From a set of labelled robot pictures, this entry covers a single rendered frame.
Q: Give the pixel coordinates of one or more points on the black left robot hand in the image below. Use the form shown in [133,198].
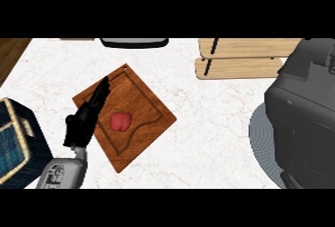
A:
[84,118]

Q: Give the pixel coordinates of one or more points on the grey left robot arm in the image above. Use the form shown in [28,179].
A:
[63,173]

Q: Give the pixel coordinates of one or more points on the grey round placemat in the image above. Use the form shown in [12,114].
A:
[262,144]

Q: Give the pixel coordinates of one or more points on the red bell pepper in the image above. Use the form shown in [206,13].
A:
[121,120]

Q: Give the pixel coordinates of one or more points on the brown wooden cutting board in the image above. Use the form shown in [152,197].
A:
[138,97]

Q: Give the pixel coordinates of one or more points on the blue wicker basket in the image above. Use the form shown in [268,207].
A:
[19,147]

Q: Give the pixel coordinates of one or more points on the dark brown wooden panel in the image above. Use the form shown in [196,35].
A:
[9,54]

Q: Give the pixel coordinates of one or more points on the black and grey appliance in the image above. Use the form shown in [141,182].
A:
[134,43]

